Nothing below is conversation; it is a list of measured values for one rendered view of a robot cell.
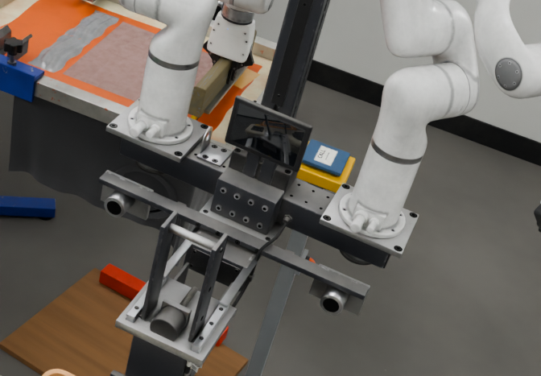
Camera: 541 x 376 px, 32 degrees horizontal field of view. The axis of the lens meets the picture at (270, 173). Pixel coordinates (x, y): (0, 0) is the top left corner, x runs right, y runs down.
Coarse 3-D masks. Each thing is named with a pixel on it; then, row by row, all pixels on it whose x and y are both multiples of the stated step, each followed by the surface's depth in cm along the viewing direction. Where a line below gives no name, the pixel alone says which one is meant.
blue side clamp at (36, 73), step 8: (0, 56) 212; (0, 64) 208; (8, 64) 208; (16, 64) 211; (24, 64) 212; (0, 72) 209; (8, 72) 209; (16, 72) 208; (24, 72) 207; (32, 72) 210; (40, 72) 211; (0, 80) 210; (8, 80) 210; (16, 80) 209; (24, 80) 208; (32, 80) 208; (0, 88) 212; (8, 88) 211; (16, 88) 210; (24, 88) 210; (32, 88) 209; (16, 96) 211; (24, 96) 211; (32, 96) 210
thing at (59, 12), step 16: (48, 0) 249; (64, 0) 251; (80, 0) 253; (32, 16) 240; (48, 16) 242; (64, 16) 244; (80, 16) 246; (64, 32) 237; (112, 32) 243; (128, 32) 245; (144, 32) 247; (112, 48) 236; (128, 48) 238; (144, 48) 240; (144, 64) 233; (208, 64) 241; (256, 64) 247
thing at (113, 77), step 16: (16, 32) 231; (32, 32) 233; (48, 32) 235; (32, 48) 227; (96, 48) 234; (80, 64) 226; (96, 64) 228; (112, 64) 230; (128, 64) 232; (64, 80) 219; (80, 80) 221; (96, 80) 222; (112, 80) 224; (128, 80) 226; (112, 96) 218; (128, 96) 220; (224, 96) 230; (224, 112) 224
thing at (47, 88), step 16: (0, 0) 237; (112, 0) 256; (208, 32) 252; (256, 48) 251; (272, 48) 249; (48, 80) 211; (48, 96) 210; (64, 96) 209; (80, 96) 209; (96, 96) 210; (80, 112) 210; (96, 112) 208; (112, 112) 207; (224, 144) 207
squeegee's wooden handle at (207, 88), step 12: (252, 48) 243; (228, 60) 223; (216, 72) 217; (228, 72) 225; (204, 84) 211; (216, 84) 217; (192, 96) 211; (204, 96) 210; (192, 108) 212; (204, 108) 214
